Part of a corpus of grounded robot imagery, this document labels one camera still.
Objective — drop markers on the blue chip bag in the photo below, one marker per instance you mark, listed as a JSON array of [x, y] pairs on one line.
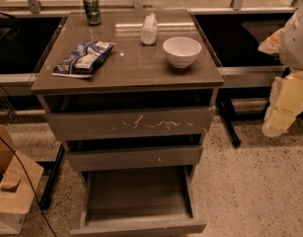
[[84, 60]]

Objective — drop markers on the middle grey drawer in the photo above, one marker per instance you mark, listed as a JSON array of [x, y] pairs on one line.
[[144, 157]]

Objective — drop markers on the black table leg left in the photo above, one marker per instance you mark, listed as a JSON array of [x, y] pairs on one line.
[[51, 169]]

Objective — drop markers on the top grey drawer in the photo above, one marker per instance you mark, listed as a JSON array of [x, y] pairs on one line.
[[132, 123]]

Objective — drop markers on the green soda can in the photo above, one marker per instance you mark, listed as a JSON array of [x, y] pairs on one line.
[[92, 11]]

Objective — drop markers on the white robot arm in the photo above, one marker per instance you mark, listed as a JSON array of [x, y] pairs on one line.
[[287, 43]]

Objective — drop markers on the brown cardboard box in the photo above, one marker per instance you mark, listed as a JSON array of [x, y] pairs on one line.
[[20, 176]]

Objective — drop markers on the white box under cardboard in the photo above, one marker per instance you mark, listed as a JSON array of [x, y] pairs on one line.
[[11, 223]]

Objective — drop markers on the black table leg right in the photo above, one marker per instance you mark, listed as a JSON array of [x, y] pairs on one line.
[[236, 142]]

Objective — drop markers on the white ceramic bowl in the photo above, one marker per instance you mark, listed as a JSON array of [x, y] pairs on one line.
[[181, 52]]

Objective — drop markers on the open bottom grey drawer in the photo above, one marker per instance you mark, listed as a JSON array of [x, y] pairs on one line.
[[147, 202]]

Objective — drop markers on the black table leg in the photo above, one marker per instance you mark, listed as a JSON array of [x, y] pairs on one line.
[[236, 142], [51, 169]]

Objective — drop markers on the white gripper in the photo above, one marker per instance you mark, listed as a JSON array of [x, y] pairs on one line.
[[297, 41]]

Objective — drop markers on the grey drawer cabinet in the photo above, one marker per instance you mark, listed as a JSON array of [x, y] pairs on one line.
[[134, 77]]

